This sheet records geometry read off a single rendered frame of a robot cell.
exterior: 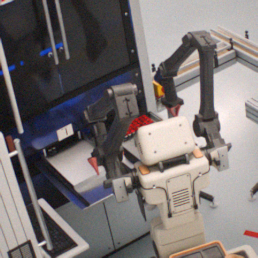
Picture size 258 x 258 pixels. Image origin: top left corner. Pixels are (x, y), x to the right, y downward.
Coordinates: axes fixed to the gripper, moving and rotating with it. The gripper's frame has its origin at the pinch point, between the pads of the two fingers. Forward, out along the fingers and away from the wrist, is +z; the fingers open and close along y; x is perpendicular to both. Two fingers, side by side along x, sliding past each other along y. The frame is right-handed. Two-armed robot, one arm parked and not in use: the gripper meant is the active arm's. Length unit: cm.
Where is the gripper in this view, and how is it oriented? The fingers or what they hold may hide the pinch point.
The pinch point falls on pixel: (175, 116)
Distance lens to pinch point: 329.1
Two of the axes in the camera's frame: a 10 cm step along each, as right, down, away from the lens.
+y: -5.3, -3.0, 7.9
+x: -8.2, 4.2, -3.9
